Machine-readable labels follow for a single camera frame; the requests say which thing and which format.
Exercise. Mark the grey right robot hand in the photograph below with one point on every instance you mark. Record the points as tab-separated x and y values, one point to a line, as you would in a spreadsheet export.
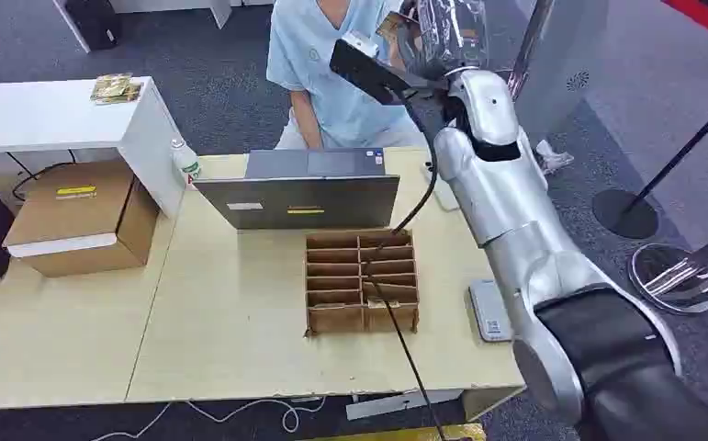
451	36

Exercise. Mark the brown card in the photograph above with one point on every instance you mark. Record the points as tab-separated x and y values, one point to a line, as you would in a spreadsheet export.
393	27

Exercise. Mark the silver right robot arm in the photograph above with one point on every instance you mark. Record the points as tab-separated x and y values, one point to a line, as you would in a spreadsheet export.
512	201

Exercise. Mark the grey panel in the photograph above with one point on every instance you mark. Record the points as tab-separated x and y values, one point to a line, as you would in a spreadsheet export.
566	55

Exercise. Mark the person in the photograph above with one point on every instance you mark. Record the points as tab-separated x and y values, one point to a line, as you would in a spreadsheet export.
329	85

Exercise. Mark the grey laptop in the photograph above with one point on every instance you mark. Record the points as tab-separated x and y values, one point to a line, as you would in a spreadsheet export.
299	201

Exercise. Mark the red barrier belt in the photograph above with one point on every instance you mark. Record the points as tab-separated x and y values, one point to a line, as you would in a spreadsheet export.
703	15

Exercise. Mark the grey phone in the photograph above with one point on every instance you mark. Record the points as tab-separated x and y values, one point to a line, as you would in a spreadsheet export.
491	310

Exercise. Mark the white desk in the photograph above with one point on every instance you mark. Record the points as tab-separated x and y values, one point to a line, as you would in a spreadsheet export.
165	5

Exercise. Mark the clear plastic bottle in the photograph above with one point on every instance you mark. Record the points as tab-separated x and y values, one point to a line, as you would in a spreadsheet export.
184	161

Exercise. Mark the wooden divided card box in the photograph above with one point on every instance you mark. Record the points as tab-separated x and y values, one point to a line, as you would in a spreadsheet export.
335	313

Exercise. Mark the gold foil packets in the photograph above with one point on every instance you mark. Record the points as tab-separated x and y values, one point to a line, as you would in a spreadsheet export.
115	89

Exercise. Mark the black bin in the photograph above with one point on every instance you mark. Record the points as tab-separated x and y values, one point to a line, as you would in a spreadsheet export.
93	21

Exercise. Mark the yellow floor strip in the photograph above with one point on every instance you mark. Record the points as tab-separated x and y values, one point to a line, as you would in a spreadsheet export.
402	434

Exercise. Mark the white side table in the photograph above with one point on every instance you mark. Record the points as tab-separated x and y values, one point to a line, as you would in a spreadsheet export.
37	112

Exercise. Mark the brown cardboard box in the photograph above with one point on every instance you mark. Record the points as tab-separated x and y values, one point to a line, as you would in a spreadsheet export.
67	219

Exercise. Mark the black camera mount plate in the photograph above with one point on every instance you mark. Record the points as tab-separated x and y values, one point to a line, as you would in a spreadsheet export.
369	74

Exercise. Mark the black stanchion post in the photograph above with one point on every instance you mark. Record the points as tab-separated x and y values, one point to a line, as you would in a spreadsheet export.
624	214

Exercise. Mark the white desk bracket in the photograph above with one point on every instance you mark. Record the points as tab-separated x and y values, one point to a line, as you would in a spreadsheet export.
402	403

